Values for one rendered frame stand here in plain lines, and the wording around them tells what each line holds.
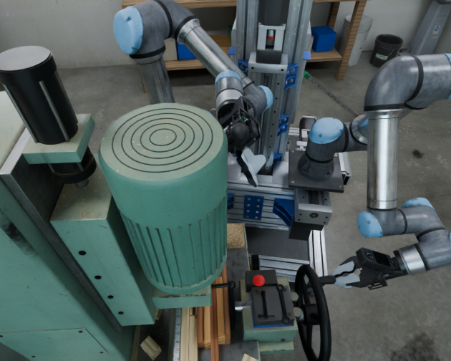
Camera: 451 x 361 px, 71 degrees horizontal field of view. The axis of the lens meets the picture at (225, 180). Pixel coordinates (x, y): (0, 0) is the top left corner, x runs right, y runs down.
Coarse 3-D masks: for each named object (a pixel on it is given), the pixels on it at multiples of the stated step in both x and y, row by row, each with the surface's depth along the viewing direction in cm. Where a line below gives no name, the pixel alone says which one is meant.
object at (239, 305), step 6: (228, 288) 81; (228, 294) 80; (228, 300) 79; (234, 300) 79; (234, 306) 78; (240, 306) 82; (246, 306) 82; (234, 312) 77; (234, 318) 76; (234, 324) 80
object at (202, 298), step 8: (152, 288) 74; (208, 288) 74; (152, 296) 72; (160, 296) 72; (168, 296) 72; (176, 296) 72; (184, 296) 72; (192, 296) 73; (200, 296) 73; (208, 296) 73; (160, 304) 75; (168, 304) 75; (176, 304) 76; (184, 304) 76; (192, 304) 76; (200, 304) 76; (208, 304) 77
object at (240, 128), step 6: (234, 126) 60; (240, 126) 59; (246, 126) 60; (234, 132) 59; (240, 132) 59; (246, 132) 60; (228, 138) 61; (234, 138) 60; (240, 138) 60; (228, 144) 62
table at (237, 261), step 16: (240, 256) 98; (240, 272) 94; (240, 320) 85; (240, 336) 82; (208, 352) 80; (224, 352) 80; (240, 352) 80; (256, 352) 80; (272, 352) 84; (288, 352) 85
